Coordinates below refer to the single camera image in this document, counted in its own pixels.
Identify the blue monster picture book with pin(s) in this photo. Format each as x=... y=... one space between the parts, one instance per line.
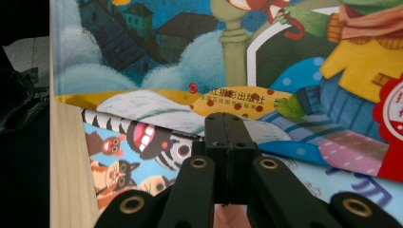
x=158 y=47

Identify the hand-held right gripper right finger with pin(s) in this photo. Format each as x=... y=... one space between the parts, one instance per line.
x=239 y=142

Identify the colourful animals picture book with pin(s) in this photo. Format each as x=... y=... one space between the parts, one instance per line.
x=142 y=136

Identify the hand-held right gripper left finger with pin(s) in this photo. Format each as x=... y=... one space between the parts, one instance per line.
x=217 y=136

